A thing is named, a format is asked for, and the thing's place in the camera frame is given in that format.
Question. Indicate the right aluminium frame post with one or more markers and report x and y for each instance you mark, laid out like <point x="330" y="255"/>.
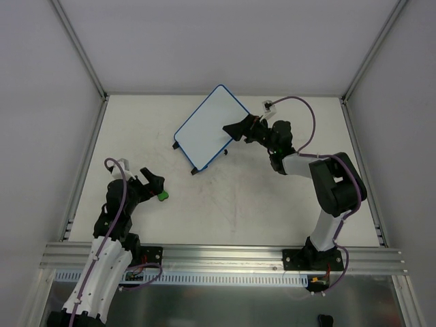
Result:
<point x="375" y="47"/>

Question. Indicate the green bone-shaped eraser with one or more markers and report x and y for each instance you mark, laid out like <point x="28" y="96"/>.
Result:
<point x="163" y="196"/>

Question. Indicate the small black object bottom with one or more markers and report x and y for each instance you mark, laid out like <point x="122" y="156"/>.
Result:
<point x="325" y="320"/>

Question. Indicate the white slotted cable duct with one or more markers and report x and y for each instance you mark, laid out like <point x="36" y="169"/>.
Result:
<point x="281" y="279"/>

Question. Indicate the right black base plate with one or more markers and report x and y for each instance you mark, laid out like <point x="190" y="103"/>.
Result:
<point x="299" y="259"/>

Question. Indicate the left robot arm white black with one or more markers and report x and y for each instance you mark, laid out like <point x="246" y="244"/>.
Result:
<point x="115" y="250"/>

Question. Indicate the aluminium frame post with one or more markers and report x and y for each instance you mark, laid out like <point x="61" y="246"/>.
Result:
<point x="375" y="47"/>
<point x="78" y="47"/>

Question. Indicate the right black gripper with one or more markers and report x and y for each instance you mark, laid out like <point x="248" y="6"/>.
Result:
<point x="253" y="128"/>

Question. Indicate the circuit board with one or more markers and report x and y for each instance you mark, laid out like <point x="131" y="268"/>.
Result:
<point x="137" y="275"/>
<point x="322" y="281"/>

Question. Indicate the right circuit board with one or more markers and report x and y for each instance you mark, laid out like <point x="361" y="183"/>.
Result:
<point x="322" y="281"/>

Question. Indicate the left aluminium frame post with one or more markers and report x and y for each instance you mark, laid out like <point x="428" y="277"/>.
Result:
<point x="78" y="47"/>

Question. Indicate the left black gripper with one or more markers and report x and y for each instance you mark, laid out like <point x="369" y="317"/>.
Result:
<point x="143" y="189"/>

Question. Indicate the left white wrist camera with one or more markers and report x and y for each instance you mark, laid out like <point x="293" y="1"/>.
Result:
<point x="121" y="168"/>

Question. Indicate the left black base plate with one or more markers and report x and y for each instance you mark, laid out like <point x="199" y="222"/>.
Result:
<point x="146" y="255"/>

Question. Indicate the blue-framed whiteboard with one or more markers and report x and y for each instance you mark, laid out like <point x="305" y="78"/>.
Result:
<point x="201" y="137"/>

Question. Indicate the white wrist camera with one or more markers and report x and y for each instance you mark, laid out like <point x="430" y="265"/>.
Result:
<point x="269" y="109"/>
<point x="121" y="168"/>

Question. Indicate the aluminium front rail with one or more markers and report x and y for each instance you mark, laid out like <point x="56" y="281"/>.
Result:
<point x="236" y="259"/>

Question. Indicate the black whiteboard foot left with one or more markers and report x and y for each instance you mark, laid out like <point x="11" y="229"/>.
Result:
<point x="175" y="145"/>

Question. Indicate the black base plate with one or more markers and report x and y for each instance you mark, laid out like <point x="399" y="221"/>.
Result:
<point x="146" y="255"/>
<point x="299" y="259"/>

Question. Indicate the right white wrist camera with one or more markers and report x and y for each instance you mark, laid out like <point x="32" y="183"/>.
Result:
<point x="269" y="109"/>

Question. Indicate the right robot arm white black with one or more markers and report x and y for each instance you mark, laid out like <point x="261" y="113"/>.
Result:
<point x="339" y="189"/>

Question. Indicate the left circuit board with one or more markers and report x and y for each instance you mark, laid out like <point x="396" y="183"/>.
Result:
<point x="137" y="275"/>

